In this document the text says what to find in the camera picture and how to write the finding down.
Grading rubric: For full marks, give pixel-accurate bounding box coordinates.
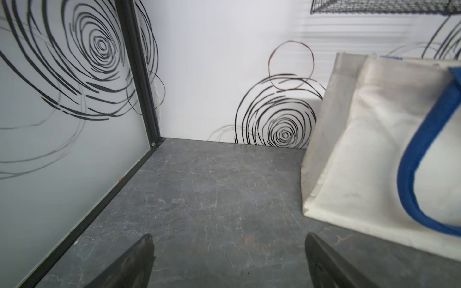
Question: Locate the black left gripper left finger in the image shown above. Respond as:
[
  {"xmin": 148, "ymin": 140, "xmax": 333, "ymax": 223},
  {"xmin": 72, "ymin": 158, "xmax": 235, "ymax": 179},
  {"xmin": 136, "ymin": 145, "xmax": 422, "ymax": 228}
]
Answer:
[{"xmin": 85, "ymin": 234, "xmax": 155, "ymax": 288}]

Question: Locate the white bag with blue handles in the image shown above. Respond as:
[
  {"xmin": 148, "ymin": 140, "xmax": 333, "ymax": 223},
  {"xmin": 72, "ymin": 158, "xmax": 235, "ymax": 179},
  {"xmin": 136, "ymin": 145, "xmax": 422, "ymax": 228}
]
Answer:
[{"xmin": 301, "ymin": 53, "xmax": 461, "ymax": 260}]

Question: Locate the black wire wall basket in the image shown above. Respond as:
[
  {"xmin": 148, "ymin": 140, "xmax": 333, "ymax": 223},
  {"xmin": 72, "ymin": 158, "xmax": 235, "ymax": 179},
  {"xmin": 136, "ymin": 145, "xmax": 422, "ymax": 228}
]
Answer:
[{"xmin": 310, "ymin": 0, "xmax": 461, "ymax": 16}]

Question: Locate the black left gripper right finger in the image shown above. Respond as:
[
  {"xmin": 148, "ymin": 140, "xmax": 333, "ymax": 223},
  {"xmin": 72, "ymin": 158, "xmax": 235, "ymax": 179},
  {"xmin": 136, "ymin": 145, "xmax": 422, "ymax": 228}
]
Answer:
[{"xmin": 305, "ymin": 233, "xmax": 377, "ymax": 288}]

